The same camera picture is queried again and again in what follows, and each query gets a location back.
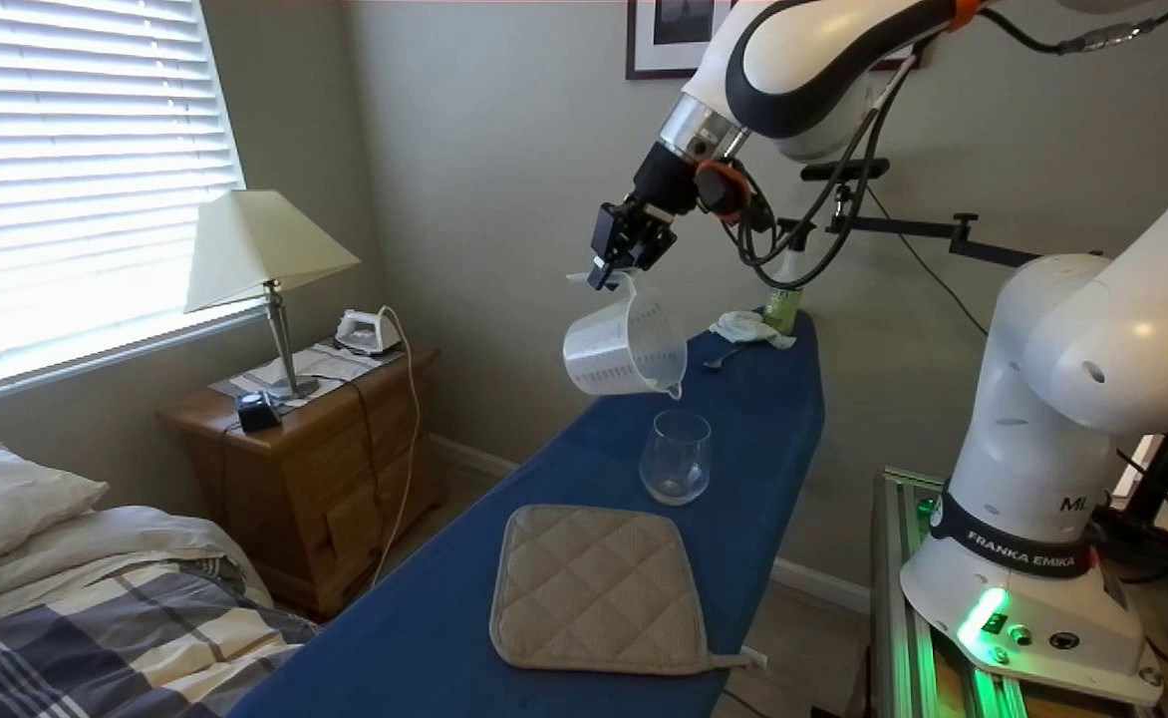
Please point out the wooden nightstand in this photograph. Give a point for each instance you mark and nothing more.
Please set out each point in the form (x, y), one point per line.
(305, 493)

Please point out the pale nightstand mat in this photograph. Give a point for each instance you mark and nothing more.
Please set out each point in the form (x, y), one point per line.
(316, 364)

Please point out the table lamp with cream shade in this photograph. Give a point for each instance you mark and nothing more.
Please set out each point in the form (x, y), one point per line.
(265, 246)

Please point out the beige quilted pot holder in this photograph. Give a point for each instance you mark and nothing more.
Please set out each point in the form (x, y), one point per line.
(593, 592)

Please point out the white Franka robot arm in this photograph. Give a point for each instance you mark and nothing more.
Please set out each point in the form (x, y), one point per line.
(1085, 362)

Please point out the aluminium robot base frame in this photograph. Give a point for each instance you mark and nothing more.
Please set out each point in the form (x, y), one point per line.
(906, 610)

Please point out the white bed sheet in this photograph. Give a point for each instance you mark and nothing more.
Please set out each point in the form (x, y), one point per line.
(87, 543)

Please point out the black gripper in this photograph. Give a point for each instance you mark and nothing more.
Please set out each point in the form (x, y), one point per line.
(640, 225)

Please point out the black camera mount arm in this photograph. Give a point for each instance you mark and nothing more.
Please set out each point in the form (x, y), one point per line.
(935, 229)

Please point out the clear glass cup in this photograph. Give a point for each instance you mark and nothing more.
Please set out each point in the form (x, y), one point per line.
(675, 463)

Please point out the green spray bottle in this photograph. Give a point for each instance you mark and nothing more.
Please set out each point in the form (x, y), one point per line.
(783, 310)

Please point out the white towel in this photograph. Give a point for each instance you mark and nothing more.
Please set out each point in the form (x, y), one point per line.
(748, 330)

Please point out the small white device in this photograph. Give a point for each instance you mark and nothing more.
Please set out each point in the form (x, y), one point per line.
(369, 331)

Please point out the plaid bed blanket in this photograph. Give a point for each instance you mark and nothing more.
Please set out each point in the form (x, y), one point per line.
(106, 653)

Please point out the white pillow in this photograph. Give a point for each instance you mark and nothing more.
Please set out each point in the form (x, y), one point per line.
(5, 504)

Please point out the black bar camera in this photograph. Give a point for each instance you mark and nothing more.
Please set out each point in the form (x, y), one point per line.
(845, 168)

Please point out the blue ironing board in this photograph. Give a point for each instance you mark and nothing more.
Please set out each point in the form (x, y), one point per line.
(437, 625)

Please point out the black stand pole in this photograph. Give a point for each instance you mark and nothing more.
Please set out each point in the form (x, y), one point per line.
(1165, 471)

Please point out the clear plastic measuring jug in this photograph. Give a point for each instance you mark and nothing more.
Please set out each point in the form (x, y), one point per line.
(621, 352)

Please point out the white window blinds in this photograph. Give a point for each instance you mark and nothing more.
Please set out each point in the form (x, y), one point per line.
(78, 173)

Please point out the small black alarm clock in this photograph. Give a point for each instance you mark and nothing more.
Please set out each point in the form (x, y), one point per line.
(256, 414)

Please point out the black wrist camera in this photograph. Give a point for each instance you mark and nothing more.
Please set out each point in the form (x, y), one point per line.
(729, 194)

